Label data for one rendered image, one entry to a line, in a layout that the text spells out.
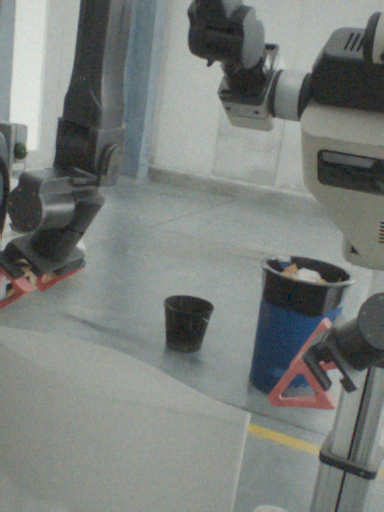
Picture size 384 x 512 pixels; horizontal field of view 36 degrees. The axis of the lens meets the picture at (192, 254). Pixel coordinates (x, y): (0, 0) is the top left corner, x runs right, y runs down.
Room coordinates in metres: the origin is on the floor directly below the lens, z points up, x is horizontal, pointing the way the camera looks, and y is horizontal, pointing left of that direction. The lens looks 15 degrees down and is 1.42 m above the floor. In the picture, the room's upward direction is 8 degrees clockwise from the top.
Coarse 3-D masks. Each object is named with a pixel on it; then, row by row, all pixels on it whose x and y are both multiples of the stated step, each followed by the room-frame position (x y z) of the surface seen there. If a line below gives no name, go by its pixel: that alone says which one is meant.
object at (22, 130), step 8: (0, 120) 1.08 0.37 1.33; (0, 128) 1.04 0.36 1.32; (8, 128) 1.04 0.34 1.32; (16, 128) 1.05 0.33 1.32; (24, 128) 1.07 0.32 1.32; (8, 136) 1.04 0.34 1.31; (24, 136) 1.07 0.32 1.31; (8, 144) 1.04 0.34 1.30; (8, 152) 1.04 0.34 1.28; (8, 160) 1.03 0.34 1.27; (16, 160) 1.05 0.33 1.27; (24, 160) 1.07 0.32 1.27; (8, 168) 1.03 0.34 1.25; (24, 168) 1.07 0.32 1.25
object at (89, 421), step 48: (0, 336) 0.83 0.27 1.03; (48, 336) 0.83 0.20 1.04; (0, 384) 0.78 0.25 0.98; (48, 384) 0.72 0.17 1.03; (96, 384) 0.70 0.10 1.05; (144, 384) 0.78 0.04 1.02; (0, 432) 0.77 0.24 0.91; (48, 432) 0.72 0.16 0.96; (96, 432) 0.70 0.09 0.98; (144, 432) 0.69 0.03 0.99; (192, 432) 0.69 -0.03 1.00; (240, 432) 0.68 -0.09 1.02; (0, 480) 0.75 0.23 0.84; (48, 480) 0.71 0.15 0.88; (96, 480) 0.70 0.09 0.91; (144, 480) 0.69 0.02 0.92; (192, 480) 0.69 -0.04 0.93
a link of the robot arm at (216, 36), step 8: (208, 32) 1.00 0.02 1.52; (216, 32) 0.99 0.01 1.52; (224, 32) 0.99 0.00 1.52; (232, 32) 0.98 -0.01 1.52; (208, 40) 1.00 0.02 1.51; (216, 40) 0.99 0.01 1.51; (224, 40) 0.99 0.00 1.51; (232, 40) 0.98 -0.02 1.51; (208, 48) 1.01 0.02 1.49; (216, 48) 1.00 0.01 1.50; (224, 48) 0.99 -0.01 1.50; (208, 56) 1.02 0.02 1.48; (216, 56) 1.01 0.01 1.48; (224, 56) 1.00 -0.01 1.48; (208, 64) 1.03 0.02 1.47; (232, 64) 1.00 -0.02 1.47; (232, 72) 1.01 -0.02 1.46
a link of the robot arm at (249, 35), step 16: (208, 0) 0.94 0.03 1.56; (224, 0) 0.95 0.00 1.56; (240, 0) 0.98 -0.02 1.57; (192, 16) 1.00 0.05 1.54; (208, 16) 0.97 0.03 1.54; (224, 16) 0.95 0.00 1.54; (240, 16) 0.96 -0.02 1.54; (256, 16) 0.99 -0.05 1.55; (192, 32) 1.01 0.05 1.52; (240, 32) 0.97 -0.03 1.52; (256, 32) 1.00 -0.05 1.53; (192, 48) 1.03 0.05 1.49; (240, 48) 0.97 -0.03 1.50; (256, 48) 1.02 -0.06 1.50; (240, 64) 0.99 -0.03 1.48
